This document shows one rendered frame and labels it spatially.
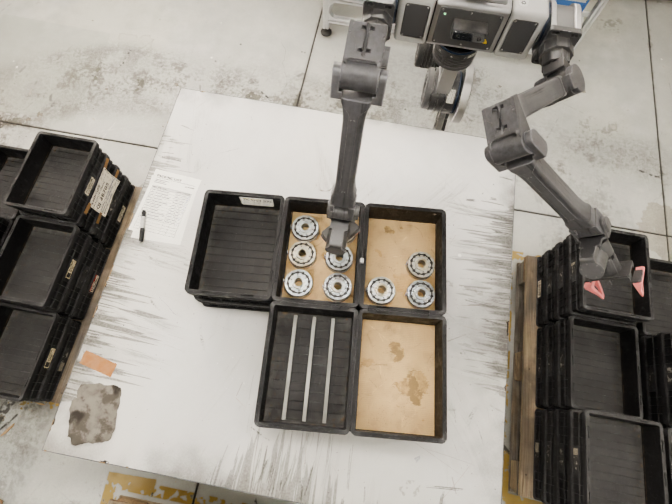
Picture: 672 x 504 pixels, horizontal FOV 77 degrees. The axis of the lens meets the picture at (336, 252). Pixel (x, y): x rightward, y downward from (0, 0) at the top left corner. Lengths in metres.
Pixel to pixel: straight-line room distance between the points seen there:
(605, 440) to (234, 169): 1.92
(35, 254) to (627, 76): 3.84
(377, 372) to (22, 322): 1.76
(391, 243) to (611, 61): 2.61
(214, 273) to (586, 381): 1.69
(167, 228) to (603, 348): 2.02
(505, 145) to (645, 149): 2.56
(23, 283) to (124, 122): 1.26
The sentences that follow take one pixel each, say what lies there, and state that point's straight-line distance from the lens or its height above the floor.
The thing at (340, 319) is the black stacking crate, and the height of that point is 0.83.
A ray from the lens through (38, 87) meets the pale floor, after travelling 3.66.
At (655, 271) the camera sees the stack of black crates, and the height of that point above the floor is 0.27.
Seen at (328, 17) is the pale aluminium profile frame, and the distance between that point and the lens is 3.35.
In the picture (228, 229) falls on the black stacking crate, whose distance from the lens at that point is 1.70.
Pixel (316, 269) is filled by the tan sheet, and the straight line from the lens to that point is 1.60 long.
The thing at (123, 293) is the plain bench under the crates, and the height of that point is 0.70.
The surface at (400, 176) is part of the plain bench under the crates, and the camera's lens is 1.94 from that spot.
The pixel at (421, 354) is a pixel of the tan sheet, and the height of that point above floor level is 0.83.
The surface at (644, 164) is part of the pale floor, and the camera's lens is 3.44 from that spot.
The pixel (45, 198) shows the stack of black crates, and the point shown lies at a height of 0.49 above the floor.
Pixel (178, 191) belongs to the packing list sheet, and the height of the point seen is 0.70.
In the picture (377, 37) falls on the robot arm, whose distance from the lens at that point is 0.92.
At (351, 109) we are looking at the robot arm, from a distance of 0.92.
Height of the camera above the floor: 2.35
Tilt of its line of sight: 70 degrees down
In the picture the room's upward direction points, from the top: 3 degrees clockwise
